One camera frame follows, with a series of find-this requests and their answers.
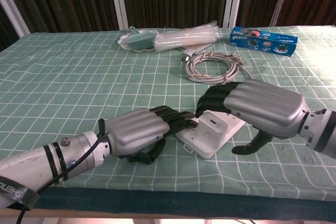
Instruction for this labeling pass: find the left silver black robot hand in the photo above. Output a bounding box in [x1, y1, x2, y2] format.
[103, 105, 200, 165]

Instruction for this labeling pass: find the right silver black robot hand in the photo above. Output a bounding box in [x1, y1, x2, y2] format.
[194, 78, 309, 156]

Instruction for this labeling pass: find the white charger cube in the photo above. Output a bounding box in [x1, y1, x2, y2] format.
[197, 111, 228, 141]

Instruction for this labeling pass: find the white power strip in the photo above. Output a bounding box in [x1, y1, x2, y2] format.
[175, 112, 245, 159]

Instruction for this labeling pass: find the blue cookie box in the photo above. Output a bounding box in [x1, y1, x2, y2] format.
[229, 26, 299, 57]

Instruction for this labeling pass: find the green checked tablecloth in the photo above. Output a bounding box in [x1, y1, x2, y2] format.
[0, 26, 336, 202]

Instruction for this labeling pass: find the dark green under cloth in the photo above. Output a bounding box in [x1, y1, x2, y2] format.
[26, 187, 336, 222]

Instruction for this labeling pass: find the teal cleaning brush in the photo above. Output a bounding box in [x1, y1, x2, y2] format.
[127, 26, 154, 51]

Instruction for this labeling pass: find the wooden table edge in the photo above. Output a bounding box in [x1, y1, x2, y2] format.
[0, 207, 336, 221]

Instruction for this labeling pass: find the clear plastic cup stack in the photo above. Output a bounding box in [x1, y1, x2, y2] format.
[153, 20, 221, 52]

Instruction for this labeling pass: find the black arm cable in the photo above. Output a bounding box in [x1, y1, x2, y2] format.
[15, 119, 110, 224]

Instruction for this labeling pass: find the grey coiled power cable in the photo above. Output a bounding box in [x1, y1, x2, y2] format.
[180, 48, 253, 86]

